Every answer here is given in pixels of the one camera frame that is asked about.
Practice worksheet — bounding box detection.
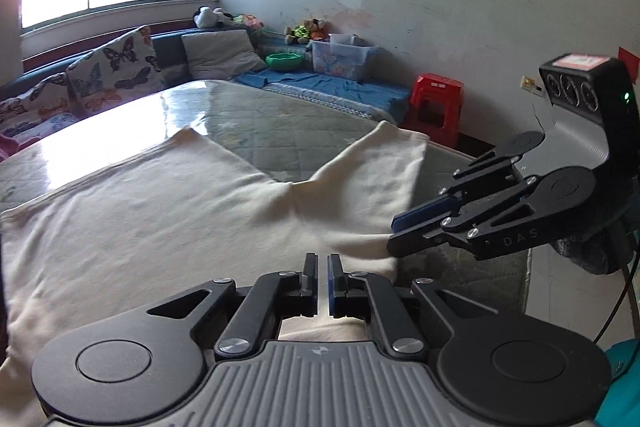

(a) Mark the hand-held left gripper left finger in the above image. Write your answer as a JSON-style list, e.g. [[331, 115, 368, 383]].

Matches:
[[145, 252, 321, 360]]

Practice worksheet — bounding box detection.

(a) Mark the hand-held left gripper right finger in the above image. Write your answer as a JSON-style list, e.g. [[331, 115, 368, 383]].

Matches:
[[326, 253, 498, 360]]

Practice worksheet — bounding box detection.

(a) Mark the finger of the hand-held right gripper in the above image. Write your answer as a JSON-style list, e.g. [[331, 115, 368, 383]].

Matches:
[[387, 179, 551, 262], [392, 146, 524, 231]]

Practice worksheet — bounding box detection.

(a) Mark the cream cloth garment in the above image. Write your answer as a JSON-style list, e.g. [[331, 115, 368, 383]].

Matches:
[[0, 121, 431, 427]]

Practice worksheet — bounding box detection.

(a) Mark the person's right hand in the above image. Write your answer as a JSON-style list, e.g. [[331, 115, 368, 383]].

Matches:
[[550, 177, 640, 277]]

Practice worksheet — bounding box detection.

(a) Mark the red paper sticker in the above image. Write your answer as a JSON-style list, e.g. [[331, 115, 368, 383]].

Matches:
[[617, 47, 640, 85]]

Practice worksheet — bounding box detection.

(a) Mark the red plastic stool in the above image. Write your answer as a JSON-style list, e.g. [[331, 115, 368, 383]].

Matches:
[[400, 73, 465, 150]]

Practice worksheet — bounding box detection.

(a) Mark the blue crumpled sheet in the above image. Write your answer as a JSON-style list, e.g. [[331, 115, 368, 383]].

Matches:
[[235, 68, 413, 122]]

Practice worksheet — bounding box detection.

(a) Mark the clear plastic storage box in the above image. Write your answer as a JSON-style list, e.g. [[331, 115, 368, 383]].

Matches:
[[306, 34, 379, 82]]

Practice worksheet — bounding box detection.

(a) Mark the person's teal jacket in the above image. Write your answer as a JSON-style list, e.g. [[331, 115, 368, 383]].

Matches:
[[595, 339, 640, 427]]

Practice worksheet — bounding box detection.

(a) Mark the green plastic bowl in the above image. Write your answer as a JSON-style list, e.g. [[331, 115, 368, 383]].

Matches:
[[265, 52, 305, 71]]

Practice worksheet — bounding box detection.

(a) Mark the green brown plush toy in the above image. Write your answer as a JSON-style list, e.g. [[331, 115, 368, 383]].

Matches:
[[284, 18, 330, 45]]

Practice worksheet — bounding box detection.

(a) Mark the grey pillow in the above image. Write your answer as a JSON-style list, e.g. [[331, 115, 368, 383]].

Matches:
[[181, 28, 268, 81]]

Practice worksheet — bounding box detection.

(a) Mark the orange plush toy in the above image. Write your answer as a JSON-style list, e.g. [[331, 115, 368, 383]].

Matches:
[[231, 13, 266, 32]]

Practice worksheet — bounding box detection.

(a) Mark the blue sofa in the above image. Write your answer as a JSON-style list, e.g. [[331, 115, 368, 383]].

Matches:
[[0, 27, 413, 142]]

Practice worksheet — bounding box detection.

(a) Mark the panda plush toy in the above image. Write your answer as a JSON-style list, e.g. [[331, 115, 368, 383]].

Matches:
[[194, 6, 235, 29]]

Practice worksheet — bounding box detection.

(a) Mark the butterfly print cushion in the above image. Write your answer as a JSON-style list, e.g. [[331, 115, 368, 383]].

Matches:
[[67, 25, 162, 118], [0, 72, 76, 138]]

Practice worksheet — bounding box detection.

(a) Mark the pink crumpled cloth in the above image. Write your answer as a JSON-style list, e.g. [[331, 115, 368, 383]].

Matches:
[[0, 133, 40, 164]]

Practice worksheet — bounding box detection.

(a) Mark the black cable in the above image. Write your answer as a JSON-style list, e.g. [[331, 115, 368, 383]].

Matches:
[[592, 252, 640, 343]]

